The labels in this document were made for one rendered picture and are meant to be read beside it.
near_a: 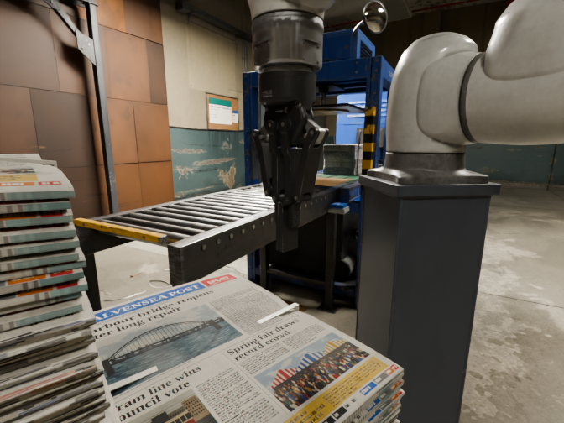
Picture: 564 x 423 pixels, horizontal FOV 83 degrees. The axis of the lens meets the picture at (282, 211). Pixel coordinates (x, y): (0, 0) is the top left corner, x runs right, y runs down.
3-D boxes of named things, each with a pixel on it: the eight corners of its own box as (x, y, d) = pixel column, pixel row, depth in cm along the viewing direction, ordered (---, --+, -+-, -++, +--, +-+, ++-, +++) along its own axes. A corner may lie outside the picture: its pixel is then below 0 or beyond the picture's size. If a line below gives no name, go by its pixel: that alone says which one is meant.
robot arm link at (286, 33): (284, 3, 34) (284, 64, 35) (339, 23, 39) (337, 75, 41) (237, 26, 40) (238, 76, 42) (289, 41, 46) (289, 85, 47)
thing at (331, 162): (354, 175, 269) (356, 144, 263) (321, 174, 283) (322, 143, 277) (366, 172, 301) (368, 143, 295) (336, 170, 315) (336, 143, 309)
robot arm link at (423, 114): (412, 150, 78) (420, 54, 73) (494, 152, 63) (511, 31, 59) (368, 151, 69) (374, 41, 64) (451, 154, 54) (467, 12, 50)
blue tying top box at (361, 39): (356, 62, 193) (357, 27, 189) (271, 73, 222) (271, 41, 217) (373, 75, 232) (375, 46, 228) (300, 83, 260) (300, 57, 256)
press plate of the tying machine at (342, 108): (347, 107, 196) (348, 102, 196) (271, 112, 222) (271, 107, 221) (369, 114, 243) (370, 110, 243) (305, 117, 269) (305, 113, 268)
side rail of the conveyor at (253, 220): (183, 289, 88) (180, 248, 85) (169, 284, 90) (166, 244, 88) (341, 206, 202) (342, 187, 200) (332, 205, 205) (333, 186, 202)
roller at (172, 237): (195, 255, 97) (185, 249, 93) (101, 234, 119) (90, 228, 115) (201, 240, 98) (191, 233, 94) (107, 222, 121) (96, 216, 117)
